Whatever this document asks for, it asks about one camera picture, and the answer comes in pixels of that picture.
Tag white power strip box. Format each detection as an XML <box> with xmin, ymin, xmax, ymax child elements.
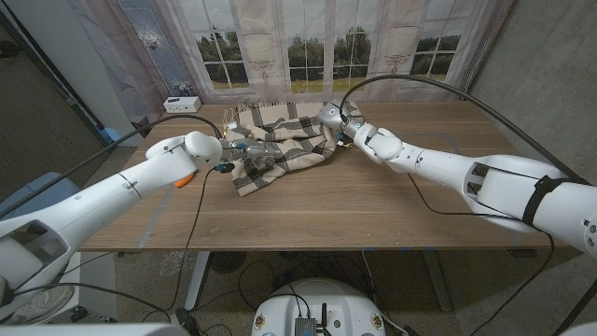
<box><xmin>162</xmin><ymin>96</ymin><xmax>202</xmax><ymax>115</ymax></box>

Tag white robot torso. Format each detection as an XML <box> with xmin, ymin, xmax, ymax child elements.
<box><xmin>250</xmin><ymin>278</ymin><xmax>387</xmax><ymax>336</ymax></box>

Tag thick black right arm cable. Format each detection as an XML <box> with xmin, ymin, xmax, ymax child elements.
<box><xmin>339</xmin><ymin>74</ymin><xmax>590</xmax><ymax>185</ymax></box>

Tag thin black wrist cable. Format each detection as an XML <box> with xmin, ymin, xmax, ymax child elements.
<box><xmin>407</xmin><ymin>173</ymin><xmax>556</xmax><ymax>336</ymax></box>
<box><xmin>12</xmin><ymin>167</ymin><xmax>216</xmax><ymax>313</ymax></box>

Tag purple printed backdrop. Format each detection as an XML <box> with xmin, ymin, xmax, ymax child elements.
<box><xmin>67</xmin><ymin>0</ymin><xmax>197</xmax><ymax>136</ymax></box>

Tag white table leg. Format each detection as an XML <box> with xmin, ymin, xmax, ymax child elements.
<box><xmin>184</xmin><ymin>250</ymin><xmax>211</xmax><ymax>312</ymax></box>

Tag thin black left wrist cable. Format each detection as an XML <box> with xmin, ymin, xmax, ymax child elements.
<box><xmin>12</xmin><ymin>167</ymin><xmax>216</xmax><ymax>313</ymax></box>

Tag black box on torso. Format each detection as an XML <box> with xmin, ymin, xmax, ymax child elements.
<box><xmin>293</xmin><ymin>302</ymin><xmax>330</xmax><ymax>336</ymax></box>

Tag cream black plaid scarf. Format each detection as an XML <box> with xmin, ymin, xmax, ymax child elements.
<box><xmin>222</xmin><ymin>100</ymin><xmax>365</xmax><ymax>198</ymax></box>

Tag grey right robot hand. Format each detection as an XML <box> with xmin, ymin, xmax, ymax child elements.
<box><xmin>316</xmin><ymin>103</ymin><xmax>366</xmax><ymax>144</ymax></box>

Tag light blue floor object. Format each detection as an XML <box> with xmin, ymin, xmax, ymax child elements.
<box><xmin>100</xmin><ymin>127</ymin><xmax>123</xmax><ymax>147</ymax></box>

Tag grey table leg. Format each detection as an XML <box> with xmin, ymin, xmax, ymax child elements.
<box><xmin>422</xmin><ymin>249</ymin><xmax>453</xmax><ymax>313</ymax></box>

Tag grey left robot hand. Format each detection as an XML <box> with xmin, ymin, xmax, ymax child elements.
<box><xmin>215</xmin><ymin>138</ymin><xmax>284</xmax><ymax>175</ymax></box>

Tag blue-grey plastic bin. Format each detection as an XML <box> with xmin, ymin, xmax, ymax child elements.
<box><xmin>0</xmin><ymin>171</ymin><xmax>80</xmax><ymax>220</ymax></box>

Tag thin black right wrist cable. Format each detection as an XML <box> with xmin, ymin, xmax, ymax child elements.
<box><xmin>407</xmin><ymin>173</ymin><xmax>556</xmax><ymax>336</ymax></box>

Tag grey sneaker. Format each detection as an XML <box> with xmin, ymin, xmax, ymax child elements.
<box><xmin>0</xmin><ymin>284</ymin><xmax>76</xmax><ymax>327</ymax></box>

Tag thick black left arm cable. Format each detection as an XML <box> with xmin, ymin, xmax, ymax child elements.
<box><xmin>0</xmin><ymin>113</ymin><xmax>223</xmax><ymax>219</ymax></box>

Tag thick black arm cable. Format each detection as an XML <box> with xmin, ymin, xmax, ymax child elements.
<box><xmin>339</xmin><ymin>74</ymin><xmax>590</xmax><ymax>185</ymax></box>
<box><xmin>0</xmin><ymin>113</ymin><xmax>223</xmax><ymax>219</ymax></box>

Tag printed window backdrop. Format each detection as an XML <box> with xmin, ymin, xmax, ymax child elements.
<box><xmin>153</xmin><ymin>0</ymin><xmax>514</xmax><ymax>105</ymax></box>

